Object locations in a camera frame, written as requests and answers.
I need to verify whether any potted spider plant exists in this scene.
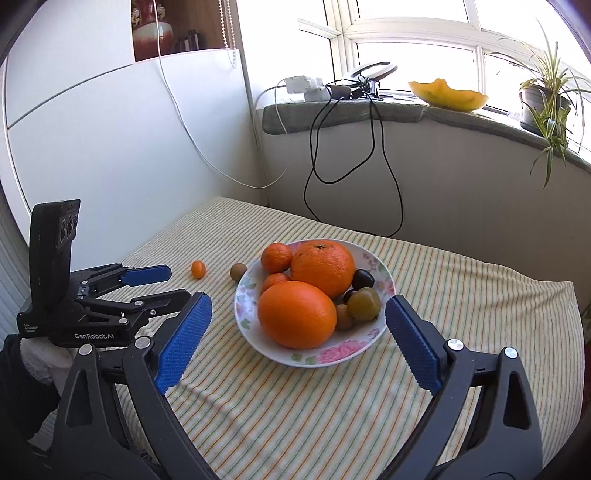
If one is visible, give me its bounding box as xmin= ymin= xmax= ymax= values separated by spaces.
xmin=485 ymin=18 xmax=591 ymax=188

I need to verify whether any white window frame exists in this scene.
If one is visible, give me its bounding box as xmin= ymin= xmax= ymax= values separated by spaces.
xmin=295 ymin=0 xmax=591 ymax=116

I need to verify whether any floral white plate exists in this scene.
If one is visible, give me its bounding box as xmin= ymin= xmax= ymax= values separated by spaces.
xmin=235 ymin=240 xmax=397 ymax=367

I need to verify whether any person's left forearm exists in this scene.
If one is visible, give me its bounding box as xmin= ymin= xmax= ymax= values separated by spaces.
xmin=0 ymin=335 xmax=79 ymax=448

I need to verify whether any white power cable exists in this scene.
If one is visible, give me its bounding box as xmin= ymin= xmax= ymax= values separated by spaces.
xmin=252 ymin=78 xmax=291 ymax=185

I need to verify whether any yellow melon rind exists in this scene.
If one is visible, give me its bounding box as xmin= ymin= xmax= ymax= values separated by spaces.
xmin=407 ymin=78 xmax=489 ymax=113

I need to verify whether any striped cloth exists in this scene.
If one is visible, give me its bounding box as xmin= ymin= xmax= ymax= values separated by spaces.
xmin=28 ymin=196 xmax=587 ymax=480

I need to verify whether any black cable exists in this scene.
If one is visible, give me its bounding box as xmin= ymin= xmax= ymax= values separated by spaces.
xmin=303 ymin=92 xmax=404 ymax=239

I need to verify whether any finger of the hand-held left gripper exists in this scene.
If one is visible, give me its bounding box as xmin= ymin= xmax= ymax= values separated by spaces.
xmin=69 ymin=264 xmax=173 ymax=296
xmin=76 ymin=289 xmax=192 ymax=329

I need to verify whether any white cabinet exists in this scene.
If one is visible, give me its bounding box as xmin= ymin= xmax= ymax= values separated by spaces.
xmin=0 ymin=0 xmax=262 ymax=278

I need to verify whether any green plum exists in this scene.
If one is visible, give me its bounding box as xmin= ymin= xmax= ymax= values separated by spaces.
xmin=347 ymin=287 xmax=382 ymax=322

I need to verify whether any small tangerine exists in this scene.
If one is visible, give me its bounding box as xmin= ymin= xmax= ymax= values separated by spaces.
xmin=261 ymin=272 xmax=293 ymax=296

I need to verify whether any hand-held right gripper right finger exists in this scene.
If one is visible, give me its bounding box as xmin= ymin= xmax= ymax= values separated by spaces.
xmin=383 ymin=295 xmax=544 ymax=480

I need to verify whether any large orange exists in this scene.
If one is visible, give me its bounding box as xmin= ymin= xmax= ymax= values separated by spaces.
xmin=290 ymin=240 xmax=356 ymax=300
xmin=257 ymin=281 xmax=338 ymax=350

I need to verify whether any black ring light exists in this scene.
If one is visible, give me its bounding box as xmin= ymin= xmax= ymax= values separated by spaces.
xmin=346 ymin=61 xmax=399 ymax=100

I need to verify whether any red vase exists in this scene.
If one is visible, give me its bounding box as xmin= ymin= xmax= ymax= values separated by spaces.
xmin=131 ymin=0 xmax=175 ymax=60

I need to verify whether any beaded blind cord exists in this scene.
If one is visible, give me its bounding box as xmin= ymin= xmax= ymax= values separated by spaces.
xmin=217 ymin=0 xmax=237 ymax=68

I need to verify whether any white power strip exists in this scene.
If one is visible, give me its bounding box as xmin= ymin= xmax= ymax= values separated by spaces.
xmin=284 ymin=75 xmax=326 ymax=95

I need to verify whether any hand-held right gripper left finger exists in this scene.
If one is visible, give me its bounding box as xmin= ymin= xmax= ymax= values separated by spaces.
xmin=51 ymin=292 xmax=213 ymax=480

